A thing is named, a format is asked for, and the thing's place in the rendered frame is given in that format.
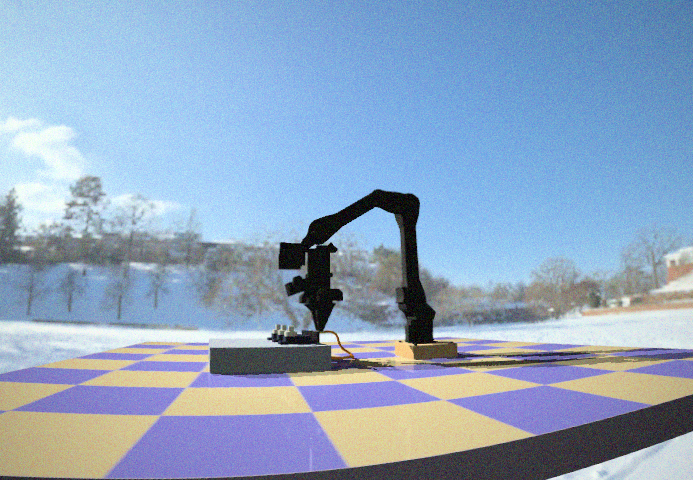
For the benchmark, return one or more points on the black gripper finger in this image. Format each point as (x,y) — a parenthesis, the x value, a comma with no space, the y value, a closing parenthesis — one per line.
(313,315)
(322,312)

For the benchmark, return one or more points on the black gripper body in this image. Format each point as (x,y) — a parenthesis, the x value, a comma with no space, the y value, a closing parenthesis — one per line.
(322,292)

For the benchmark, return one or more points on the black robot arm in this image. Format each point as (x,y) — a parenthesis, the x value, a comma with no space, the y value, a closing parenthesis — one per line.
(410,297)

